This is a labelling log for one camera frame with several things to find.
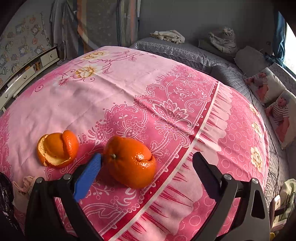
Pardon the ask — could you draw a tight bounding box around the light green cloth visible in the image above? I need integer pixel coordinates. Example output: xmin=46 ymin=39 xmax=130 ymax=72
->
xmin=279 ymin=179 xmax=296 ymax=221

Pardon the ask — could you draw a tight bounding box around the right baby print pillow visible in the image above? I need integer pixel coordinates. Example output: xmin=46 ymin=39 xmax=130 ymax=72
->
xmin=265 ymin=89 xmax=295 ymax=149

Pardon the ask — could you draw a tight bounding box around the baby print pillow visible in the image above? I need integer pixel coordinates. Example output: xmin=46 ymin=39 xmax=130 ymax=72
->
xmin=265 ymin=89 xmax=295 ymax=149
xmin=244 ymin=67 xmax=285 ymax=105

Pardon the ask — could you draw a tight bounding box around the white low drawer cabinet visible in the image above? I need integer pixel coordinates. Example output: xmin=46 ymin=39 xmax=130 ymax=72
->
xmin=1 ymin=45 xmax=60 ymax=113

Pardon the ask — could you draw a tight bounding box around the white tiger plush toy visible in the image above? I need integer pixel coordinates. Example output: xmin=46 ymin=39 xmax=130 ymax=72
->
xmin=208 ymin=27 xmax=238 ymax=55

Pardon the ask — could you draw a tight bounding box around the pink floral table cloth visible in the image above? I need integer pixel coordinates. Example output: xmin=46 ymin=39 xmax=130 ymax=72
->
xmin=1 ymin=46 xmax=269 ymax=240

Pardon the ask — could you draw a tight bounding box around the grey quilted sofa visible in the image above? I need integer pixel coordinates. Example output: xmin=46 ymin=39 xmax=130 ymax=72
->
xmin=130 ymin=37 xmax=290 ymax=206

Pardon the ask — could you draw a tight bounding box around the large black plastic bag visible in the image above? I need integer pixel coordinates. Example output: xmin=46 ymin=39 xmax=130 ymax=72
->
xmin=0 ymin=173 xmax=24 ymax=240

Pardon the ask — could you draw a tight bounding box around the whole orange peel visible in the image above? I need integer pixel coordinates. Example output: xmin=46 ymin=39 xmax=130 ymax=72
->
xmin=103 ymin=136 xmax=157 ymax=189

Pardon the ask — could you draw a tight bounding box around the window with dark frame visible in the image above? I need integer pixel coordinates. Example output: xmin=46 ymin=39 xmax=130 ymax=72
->
xmin=284 ymin=24 xmax=296 ymax=74

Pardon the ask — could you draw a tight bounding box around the white power strip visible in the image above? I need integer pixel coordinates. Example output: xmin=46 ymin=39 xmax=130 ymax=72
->
xmin=269 ymin=195 xmax=287 ymax=232

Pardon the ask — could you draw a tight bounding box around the cartoon print wall cloth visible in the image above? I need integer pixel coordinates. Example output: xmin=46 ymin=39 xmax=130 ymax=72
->
xmin=1 ymin=12 xmax=51 ymax=86

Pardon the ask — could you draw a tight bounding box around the striped sheet covered wardrobe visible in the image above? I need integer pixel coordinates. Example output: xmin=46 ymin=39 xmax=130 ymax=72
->
xmin=50 ymin=0 xmax=139 ymax=61

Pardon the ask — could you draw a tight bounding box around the crumpled beige cloth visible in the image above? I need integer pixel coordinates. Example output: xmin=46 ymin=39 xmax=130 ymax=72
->
xmin=150 ymin=30 xmax=185 ymax=44

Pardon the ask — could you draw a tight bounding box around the blue left curtain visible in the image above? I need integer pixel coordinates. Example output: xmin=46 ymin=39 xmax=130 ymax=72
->
xmin=264 ymin=10 xmax=287 ymax=68

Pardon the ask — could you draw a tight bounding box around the left baby print pillow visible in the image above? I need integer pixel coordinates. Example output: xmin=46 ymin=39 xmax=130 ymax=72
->
xmin=244 ymin=67 xmax=285 ymax=105

